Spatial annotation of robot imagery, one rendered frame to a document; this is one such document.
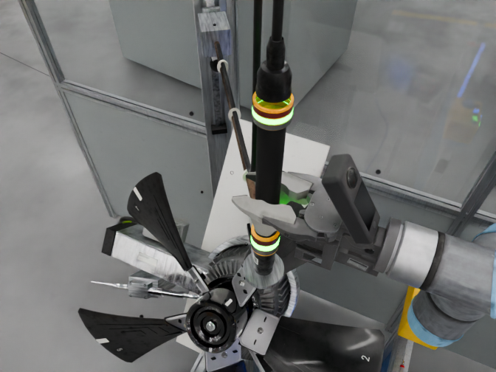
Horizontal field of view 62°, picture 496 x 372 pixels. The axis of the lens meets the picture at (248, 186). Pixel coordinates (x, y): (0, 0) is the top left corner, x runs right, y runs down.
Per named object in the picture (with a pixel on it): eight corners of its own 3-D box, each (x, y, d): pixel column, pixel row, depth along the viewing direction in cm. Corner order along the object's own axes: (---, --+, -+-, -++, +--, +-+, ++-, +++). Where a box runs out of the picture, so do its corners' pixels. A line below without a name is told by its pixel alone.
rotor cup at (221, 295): (201, 273, 101) (176, 291, 89) (258, 278, 97) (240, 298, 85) (204, 330, 103) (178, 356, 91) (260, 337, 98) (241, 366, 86)
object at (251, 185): (214, 46, 101) (213, 41, 100) (219, 46, 102) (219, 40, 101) (255, 225, 67) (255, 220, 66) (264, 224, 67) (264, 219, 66)
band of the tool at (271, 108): (249, 109, 47) (249, 88, 45) (286, 105, 47) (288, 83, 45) (256, 134, 44) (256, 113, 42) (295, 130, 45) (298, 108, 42)
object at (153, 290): (209, 301, 105) (94, 284, 116) (209, 292, 104) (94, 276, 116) (206, 304, 103) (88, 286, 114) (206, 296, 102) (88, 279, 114)
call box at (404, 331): (407, 288, 122) (418, 269, 114) (442, 301, 119) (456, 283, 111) (395, 337, 113) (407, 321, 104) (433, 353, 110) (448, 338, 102)
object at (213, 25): (199, 38, 110) (196, 7, 104) (225, 36, 111) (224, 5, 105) (204, 60, 104) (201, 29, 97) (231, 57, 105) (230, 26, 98)
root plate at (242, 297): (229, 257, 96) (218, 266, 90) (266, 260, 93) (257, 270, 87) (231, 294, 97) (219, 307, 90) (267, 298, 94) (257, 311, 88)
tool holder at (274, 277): (237, 246, 74) (236, 214, 67) (276, 240, 75) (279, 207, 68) (246, 292, 69) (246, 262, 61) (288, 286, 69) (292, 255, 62)
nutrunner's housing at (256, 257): (249, 269, 74) (252, 29, 39) (271, 266, 75) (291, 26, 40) (254, 289, 72) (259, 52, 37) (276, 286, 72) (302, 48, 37)
